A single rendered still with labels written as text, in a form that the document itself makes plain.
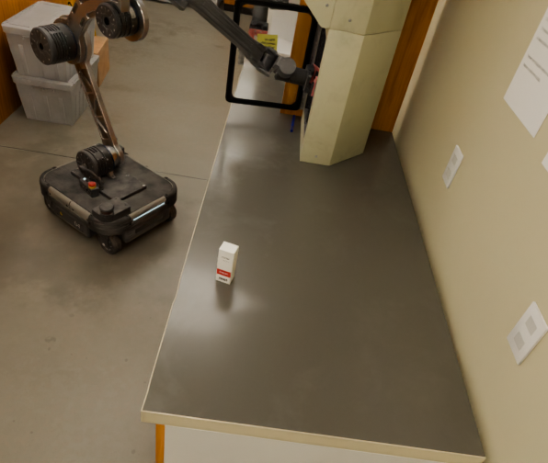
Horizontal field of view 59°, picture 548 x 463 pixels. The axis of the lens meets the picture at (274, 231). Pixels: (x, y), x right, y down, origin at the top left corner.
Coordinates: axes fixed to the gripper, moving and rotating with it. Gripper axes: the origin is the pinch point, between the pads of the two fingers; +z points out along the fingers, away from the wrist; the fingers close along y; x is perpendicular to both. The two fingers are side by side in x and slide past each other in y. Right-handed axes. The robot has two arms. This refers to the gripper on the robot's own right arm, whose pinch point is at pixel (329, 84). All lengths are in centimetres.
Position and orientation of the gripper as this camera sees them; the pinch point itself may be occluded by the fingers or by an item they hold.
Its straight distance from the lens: 182.5
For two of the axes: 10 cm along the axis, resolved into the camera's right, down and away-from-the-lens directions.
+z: 9.7, 1.8, 1.6
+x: -2.4, 7.5, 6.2
